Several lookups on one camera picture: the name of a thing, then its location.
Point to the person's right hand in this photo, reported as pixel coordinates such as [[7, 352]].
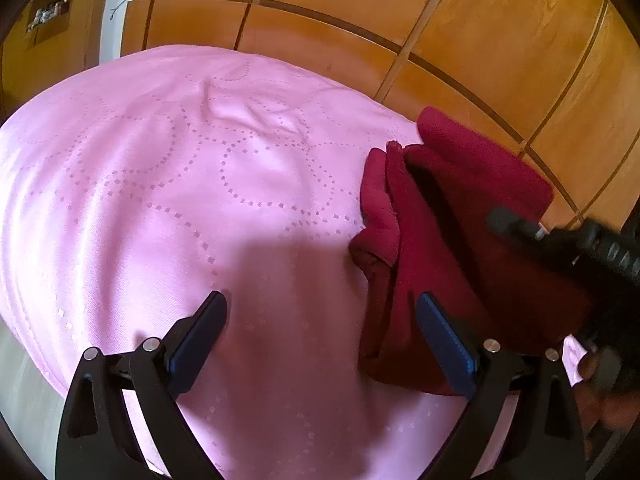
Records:
[[590, 367]]

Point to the maroon embroidered knit shirt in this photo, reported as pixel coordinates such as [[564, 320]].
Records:
[[450, 240]]

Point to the wooden bookshelf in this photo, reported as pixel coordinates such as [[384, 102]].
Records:
[[45, 25]]

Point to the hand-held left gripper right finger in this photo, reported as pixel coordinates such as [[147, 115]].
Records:
[[447, 345]]

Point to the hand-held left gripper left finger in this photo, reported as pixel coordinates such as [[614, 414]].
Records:
[[192, 347]]

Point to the wooden wardrobe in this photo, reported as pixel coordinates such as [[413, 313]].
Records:
[[400, 10]]

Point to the pink dotted blanket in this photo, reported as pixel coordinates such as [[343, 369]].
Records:
[[175, 185]]

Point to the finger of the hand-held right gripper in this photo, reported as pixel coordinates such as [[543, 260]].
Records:
[[515, 223]]

